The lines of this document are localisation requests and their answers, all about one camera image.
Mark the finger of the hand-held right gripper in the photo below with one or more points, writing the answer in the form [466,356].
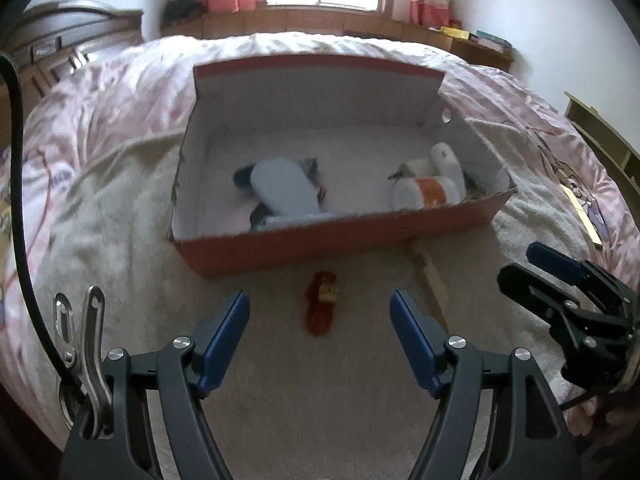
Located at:
[555,260]
[530,285]

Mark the grey towel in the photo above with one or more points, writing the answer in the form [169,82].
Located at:
[125,235]

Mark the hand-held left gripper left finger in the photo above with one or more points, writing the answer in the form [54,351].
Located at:
[222,345]

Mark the pink printed blanket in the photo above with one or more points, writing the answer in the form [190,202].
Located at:
[125,90]

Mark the blue correction tape dispenser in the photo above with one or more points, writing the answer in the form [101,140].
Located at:
[285,185]

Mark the dark wooden headboard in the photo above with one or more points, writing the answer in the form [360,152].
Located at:
[65,40]

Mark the white earbud case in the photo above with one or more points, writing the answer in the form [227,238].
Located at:
[447,162]

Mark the white jar with orange label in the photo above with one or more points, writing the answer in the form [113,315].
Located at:
[425,192]

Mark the red cardboard box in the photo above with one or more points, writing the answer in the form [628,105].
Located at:
[300,252]

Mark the green book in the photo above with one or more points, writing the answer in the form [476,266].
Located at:
[492,41]

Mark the dark green bag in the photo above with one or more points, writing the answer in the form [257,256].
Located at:
[182,7]

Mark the yellow book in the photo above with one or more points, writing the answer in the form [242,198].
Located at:
[450,32]

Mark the wooden shelf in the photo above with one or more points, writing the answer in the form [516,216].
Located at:
[605,135]

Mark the wooden stick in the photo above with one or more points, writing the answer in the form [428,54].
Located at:
[430,280]

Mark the small red toy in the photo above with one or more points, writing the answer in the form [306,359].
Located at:
[322,305]

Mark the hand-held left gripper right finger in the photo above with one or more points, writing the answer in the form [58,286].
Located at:
[415,345]

